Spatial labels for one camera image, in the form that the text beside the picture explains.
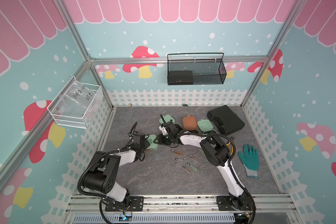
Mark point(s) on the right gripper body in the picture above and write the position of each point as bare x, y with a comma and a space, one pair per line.
165, 140

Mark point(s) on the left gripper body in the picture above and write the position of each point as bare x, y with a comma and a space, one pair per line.
146, 144

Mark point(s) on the green case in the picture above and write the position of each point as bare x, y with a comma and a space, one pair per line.
151, 139
206, 126
167, 119

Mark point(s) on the brown case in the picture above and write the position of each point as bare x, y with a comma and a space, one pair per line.
189, 123

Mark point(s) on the brown nail clipper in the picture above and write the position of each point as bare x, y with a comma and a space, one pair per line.
177, 152

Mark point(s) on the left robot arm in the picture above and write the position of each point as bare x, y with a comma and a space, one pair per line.
99, 178

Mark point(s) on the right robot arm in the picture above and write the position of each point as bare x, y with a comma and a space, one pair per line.
218, 150

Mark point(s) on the black box in basket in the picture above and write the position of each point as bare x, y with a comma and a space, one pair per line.
180, 78

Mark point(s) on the black plastic tool case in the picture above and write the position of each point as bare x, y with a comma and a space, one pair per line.
226, 120

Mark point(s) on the clear plastic bag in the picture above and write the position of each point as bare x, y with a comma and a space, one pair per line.
79, 102

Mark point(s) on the green work glove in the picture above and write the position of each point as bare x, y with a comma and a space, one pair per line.
250, 159

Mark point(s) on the yellow handled pliers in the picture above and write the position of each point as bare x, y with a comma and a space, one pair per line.
230, 146

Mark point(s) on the black wire wall basket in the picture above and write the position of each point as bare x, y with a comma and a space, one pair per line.
207, 68

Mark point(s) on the front aluminium rail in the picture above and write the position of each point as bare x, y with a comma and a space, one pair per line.
188, 203

